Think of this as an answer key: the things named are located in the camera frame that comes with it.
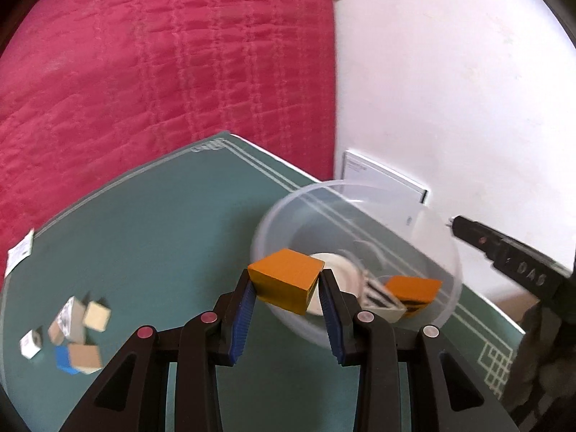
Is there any orange white striped block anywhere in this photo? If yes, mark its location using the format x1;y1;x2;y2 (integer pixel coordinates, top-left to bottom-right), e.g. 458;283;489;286
360;275;442;323

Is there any white zebra striped triangle block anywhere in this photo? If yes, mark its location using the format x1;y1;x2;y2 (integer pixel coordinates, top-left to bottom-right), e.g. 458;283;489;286
56;297;86;344

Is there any blue wedge block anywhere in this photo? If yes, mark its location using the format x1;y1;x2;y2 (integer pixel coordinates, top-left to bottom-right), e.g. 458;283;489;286
55;345;79;375

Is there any plain rectangular wooden block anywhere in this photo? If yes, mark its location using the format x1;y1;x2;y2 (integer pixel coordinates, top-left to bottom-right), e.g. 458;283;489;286
67;343;103;374

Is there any clear plastic bowl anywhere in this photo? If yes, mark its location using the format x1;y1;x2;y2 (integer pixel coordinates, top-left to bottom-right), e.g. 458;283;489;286
251;180;463;330

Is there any red quilted cover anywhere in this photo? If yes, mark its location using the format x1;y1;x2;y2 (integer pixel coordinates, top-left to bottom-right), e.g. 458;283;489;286
0;0;339;280

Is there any white ceramic plate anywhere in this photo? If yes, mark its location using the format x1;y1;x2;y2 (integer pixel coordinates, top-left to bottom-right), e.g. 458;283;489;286
305;251;366;317

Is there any plain wooden triangle block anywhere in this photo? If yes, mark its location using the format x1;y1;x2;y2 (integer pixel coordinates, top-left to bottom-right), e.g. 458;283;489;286
48;319;66;346

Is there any plain wooden cube block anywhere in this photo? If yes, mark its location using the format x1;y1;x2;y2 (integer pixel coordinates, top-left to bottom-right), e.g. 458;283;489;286
83;301;111;333

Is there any white USB power adapter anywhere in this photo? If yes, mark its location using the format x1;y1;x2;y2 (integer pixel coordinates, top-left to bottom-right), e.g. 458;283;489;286
19;330;42;360

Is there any white paper slip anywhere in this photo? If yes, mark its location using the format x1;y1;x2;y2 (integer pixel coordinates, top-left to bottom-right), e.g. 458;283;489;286
5;229;34;276

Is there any orange cube block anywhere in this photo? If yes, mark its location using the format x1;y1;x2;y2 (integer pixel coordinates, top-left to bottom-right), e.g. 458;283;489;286
247;249;324;315

